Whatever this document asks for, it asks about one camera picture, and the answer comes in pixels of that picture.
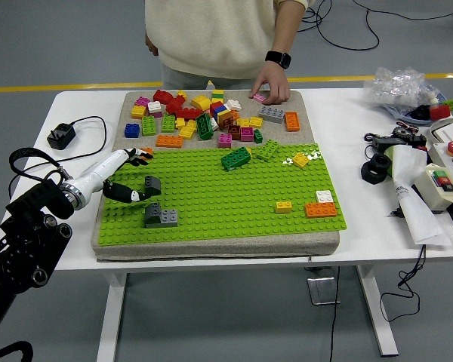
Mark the person's right hand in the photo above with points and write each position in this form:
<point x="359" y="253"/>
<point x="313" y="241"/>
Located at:
<point x="151" y="47"/>

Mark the person's left hand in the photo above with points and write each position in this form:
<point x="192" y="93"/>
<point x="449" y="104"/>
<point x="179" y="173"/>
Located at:
<point x="273" y="81"/>

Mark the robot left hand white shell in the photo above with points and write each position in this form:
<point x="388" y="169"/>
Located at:
<point x="105" y="167"/>

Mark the dark grey sloped brick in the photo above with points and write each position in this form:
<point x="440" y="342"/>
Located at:
<point x="153" y="185"/>
<point x="152" y="216"/>

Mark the light grey long brick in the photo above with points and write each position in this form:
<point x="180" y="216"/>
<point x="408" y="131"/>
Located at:
<point x="272" y="114"/>
<point x="169" y="218"/>

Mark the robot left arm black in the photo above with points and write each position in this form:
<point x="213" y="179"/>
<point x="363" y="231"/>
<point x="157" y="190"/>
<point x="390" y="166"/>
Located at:
<point x="26" y="222"/>

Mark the person's left forearm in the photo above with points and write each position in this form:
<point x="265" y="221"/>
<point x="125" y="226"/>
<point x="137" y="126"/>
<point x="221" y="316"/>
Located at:
<point x="287" y="30"/>

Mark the yellow square brick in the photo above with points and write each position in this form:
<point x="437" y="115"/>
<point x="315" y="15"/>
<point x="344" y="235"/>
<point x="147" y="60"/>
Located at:
<point x="138" y="112"/>
<point x="300" y="160"/>
<point x="256" y="121"/>

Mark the orange long brick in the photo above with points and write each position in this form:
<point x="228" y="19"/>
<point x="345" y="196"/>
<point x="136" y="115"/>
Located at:
<point x="169" y="141"/>
<point x="321" y="210"/>
<point x="292" y="121"/>
<point x="148" y="150"/>

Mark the blue square brick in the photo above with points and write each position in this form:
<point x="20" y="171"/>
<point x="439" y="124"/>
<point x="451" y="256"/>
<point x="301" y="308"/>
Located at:
<point x="132" y="130"/>

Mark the red sloped brick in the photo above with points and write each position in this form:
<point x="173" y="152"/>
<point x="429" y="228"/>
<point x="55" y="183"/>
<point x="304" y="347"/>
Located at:
<point x="161" y="96"/>

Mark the small yellow brick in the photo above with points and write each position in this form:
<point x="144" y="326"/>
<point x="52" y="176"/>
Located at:
<point x="243" y="122"/>
<point x="283" y="207"/>
<point x="182" y="94"/>
<point x="180" y="123"/>

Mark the lime and yellow brick stack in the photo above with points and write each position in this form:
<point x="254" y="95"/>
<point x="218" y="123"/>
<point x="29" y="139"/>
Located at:
<point x="218" y="95"/>

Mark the magenta square brick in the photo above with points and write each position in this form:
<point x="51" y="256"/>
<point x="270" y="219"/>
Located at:
<point x="247" y="134"/>

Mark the lime green long brick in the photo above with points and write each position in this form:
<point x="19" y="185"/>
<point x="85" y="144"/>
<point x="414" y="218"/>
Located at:
<point x="148" y="126"/>
<point x="268" y="150"/>
<point x="168" y="123"/>

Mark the white and pink brick stack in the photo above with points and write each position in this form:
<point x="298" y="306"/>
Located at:
<point x="155" y="108"/>

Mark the dark red square brick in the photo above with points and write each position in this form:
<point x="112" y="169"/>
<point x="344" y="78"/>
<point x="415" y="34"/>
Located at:
<point x="234" y="132"/>

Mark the small white brick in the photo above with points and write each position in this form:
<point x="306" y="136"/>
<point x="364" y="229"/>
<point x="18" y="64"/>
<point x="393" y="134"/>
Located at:
<point x="214" y="123"/>

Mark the yellow arch brick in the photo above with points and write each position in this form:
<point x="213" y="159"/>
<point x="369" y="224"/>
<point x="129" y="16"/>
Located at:
<point x="201" y="102"/>

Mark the red long brick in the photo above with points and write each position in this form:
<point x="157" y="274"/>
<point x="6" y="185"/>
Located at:
<point x="188" y="114"/>

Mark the dark green long brick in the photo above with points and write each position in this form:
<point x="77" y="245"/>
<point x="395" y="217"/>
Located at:
<point x="236" y="158"/>
<point x="204" y="127"/>

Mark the yellow long brick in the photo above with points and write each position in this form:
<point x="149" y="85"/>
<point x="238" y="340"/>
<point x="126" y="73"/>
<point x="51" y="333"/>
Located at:
<point x="187" y="131"/>

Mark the green studded baseplate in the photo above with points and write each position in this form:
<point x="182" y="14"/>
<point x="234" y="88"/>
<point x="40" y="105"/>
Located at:
<point x="219" y="203"/>

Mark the white square brick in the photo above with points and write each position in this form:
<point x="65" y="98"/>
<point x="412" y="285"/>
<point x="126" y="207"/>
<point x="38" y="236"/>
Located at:
<point x="324" y="197"/>

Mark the small lime green brick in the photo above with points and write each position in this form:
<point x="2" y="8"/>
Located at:
<point x="452" y="104"/>

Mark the black wristwatch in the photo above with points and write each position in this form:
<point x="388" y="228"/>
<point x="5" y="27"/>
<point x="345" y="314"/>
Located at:
<point x="278" y="59"/>

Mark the black power plug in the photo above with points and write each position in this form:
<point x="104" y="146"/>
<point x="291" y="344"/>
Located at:
<point x="61" y="137"/>

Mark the grey-brown mat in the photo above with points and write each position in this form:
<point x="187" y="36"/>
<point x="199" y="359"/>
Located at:
<point x="306" y="124"/>

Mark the brown orange blue red tower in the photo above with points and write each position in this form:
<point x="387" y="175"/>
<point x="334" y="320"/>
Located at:
<point x="222" y="113"/>

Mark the person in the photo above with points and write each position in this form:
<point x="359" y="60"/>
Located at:
<point x="211" y="34"/>

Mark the clear plastic bag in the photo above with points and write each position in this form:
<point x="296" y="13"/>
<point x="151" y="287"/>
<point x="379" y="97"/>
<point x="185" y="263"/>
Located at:
<point x="396" y="88"/>

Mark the black power adapter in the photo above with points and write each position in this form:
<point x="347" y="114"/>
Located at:
<point x="389" y="142"/>

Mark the pale blue bowl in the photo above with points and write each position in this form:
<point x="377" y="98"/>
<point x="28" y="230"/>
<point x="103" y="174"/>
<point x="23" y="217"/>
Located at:
<point x="402" y="115"/>

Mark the large black nut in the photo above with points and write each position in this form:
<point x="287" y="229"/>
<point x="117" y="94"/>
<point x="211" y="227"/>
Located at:
<point x="370" y="174"/>

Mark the small black part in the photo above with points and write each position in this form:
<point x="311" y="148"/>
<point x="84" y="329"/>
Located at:
<point x="420" y="112"/>

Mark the white table leg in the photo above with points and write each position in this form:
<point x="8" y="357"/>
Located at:
<point x="111" y="320"/>
<point x="377" y="316"/>

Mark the white flat device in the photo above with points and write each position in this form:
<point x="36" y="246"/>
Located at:
<point x="451" y="132"/>

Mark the control box with buttons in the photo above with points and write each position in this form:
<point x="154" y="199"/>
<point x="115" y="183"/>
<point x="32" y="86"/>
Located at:
<point x="443" y="154"/>

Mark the white paper sheet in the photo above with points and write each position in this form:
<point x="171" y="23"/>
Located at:
<point x="415" y="211"/>

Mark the metal floor plate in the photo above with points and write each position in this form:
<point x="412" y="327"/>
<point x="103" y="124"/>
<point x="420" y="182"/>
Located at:
<point x="321" y="290"/>

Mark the small white switch box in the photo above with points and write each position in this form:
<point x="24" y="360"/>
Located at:
<point x="428" y="188"/>

